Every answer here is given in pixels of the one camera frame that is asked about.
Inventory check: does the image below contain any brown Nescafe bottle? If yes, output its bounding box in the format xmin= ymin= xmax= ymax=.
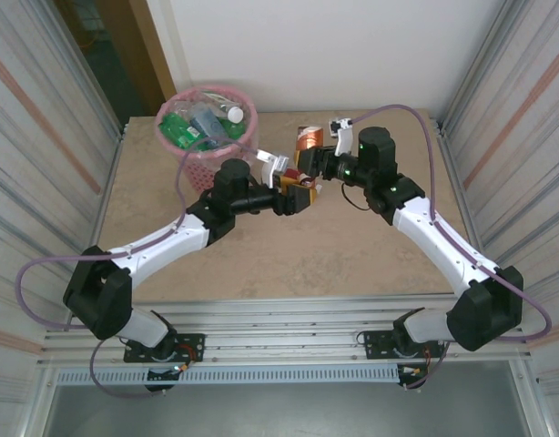
xmin=295 ymin=126 xmax=329 ymax=154

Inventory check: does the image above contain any red yellow label bottle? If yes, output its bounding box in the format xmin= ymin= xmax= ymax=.
xmin=281 ymin=167 xmax=324 ymax=198

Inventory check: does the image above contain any crushed bottle dark blue label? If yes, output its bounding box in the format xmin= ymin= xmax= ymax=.
xmin=190 ymin=102 xmax=226 ymax=137

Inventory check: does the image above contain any crushed green plastic bottle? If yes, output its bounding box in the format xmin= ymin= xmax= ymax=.
xmin=159 ymin=111 xmax=203 ymax=149

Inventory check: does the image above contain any pink plastic bin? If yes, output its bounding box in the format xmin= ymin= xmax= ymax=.
xmin=155 ymin=85 xmax=259 ymax=192

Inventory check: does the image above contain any clear plastic bin liner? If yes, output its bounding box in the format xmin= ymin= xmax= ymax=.
xmin=156 ymin=88 xmax=259 ymax=160

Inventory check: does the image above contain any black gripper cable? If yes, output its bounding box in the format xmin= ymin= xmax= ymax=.
xmin=340 ymin=180 xmax=371 ymax=212

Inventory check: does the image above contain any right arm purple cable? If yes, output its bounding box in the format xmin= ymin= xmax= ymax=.
xmin=347 ymin=104 xmax=554 ymax=391

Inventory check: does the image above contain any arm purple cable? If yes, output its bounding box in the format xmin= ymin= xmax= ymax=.
xmin=15 ymin=138 xmax=262 ymax=401
xmin=347 ymin=104 xmax=554 ymax=391

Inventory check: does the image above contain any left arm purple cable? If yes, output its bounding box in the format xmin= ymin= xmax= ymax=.
xmin=15 ymin=138 xmax=262 ymax=401

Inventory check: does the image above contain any aluminium rail frame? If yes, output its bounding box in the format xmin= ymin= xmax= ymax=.
xmin=37 ymin=293 xmax=534 ymax=371

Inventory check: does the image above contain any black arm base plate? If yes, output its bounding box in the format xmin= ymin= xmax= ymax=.
xmin=361 ymin=330 xmax=446 ymax=363
xmin=124 ymin=332 xmax=206 ymax=365

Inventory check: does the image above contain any grey slotted cable duct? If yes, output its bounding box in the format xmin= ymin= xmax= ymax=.
xmin=56 ymin=366 xmax=401 ymax=386

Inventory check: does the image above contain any wooden door frame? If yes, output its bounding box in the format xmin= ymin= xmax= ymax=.
xmin=101 ymin=0 xmax=177 ymax=118

